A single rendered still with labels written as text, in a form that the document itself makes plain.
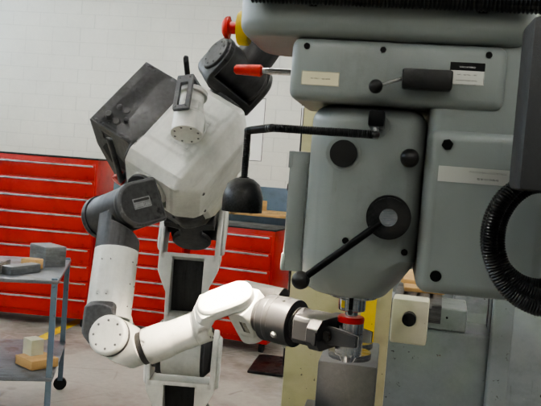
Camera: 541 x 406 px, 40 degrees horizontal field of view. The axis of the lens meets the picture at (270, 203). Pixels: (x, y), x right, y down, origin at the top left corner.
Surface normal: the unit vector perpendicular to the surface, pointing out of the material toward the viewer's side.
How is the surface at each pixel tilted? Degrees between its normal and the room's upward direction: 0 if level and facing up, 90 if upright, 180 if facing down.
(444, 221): 90
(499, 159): 90
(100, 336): 68
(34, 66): 90
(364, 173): 90
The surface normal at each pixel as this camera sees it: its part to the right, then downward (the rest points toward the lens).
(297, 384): -0.16, 0.04
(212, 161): 0.61, 0.02
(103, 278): -0.20, -0.35
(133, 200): 0.69, -0.22
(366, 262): -0.18, 0.35
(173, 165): 0.04, -0.47
